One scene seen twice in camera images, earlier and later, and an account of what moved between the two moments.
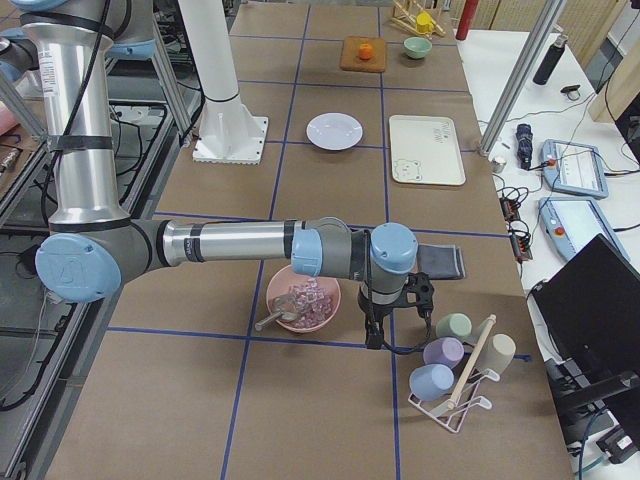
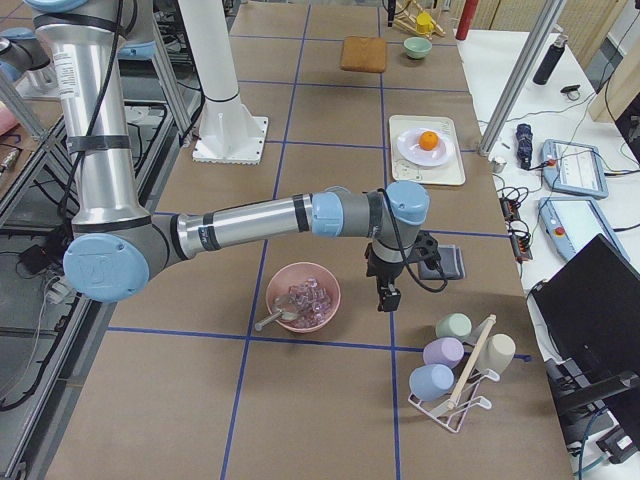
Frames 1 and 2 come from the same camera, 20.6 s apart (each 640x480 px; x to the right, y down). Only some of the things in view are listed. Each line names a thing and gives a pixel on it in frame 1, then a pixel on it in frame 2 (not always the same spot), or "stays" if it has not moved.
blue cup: (430, 381) stays
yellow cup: (424, 22) stays
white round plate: (334, 131) to (410, 149)
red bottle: (466, 19) stays
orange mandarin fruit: (365, 51) to (428, 140)
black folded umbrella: (524, 136) stays
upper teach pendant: (573, 168) stays
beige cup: (497, 353) stays
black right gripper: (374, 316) to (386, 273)
